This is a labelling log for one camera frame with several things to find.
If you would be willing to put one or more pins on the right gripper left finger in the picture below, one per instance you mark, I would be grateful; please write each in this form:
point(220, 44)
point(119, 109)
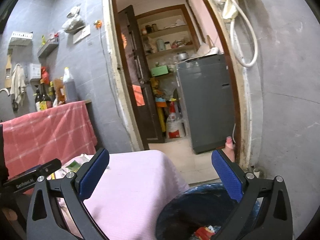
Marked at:
point(89, 174)

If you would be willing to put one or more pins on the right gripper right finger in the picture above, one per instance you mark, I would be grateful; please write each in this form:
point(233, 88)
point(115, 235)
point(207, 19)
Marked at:
point(231, 175)

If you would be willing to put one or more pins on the red plastic bag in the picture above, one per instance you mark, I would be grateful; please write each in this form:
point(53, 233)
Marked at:
point(204, 233)

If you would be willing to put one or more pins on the blue-lined trash bin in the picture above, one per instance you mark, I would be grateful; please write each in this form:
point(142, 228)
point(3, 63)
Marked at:
point(202, 206)

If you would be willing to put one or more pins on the green snack wrapper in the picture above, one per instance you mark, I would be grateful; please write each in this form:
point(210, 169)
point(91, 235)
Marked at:
point(74, 166)

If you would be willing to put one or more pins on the pink bottle on floor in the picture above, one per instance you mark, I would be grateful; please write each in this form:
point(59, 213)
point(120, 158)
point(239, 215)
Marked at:
point(229, 149)

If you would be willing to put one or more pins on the pink table cloth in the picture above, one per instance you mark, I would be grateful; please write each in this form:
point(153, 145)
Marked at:
point(132, 192)

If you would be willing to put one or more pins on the red plaid cloth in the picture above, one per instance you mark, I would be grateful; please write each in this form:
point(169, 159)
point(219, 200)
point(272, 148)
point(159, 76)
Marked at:
point(61, 132)

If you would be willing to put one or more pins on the dark sauce bottle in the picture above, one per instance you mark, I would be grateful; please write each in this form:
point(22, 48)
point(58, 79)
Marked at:
point(46, 102)

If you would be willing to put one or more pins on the large dark vinegar jug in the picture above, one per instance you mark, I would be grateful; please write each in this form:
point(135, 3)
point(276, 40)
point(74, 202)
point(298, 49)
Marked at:
point(69, 87)

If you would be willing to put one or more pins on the grey washing machine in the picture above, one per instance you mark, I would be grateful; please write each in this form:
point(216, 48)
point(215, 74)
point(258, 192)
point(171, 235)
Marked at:
point(207, 101)

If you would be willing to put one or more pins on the hanging beige towel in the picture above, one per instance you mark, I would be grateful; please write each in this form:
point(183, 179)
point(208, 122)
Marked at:
point(18, 87)

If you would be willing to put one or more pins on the dark wooden door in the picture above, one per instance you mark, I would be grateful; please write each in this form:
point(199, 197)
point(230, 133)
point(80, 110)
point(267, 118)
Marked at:
point(138, 77)

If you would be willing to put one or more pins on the green box on shelf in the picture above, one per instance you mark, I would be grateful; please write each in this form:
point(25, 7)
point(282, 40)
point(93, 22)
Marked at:
point(158, 71)

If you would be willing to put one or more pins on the grey wall shelf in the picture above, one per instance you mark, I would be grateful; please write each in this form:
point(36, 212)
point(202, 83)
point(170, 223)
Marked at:
point(48, 48)

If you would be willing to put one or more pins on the white wall rack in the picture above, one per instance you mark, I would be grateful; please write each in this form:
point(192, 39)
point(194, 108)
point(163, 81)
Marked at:
point(19, 38)

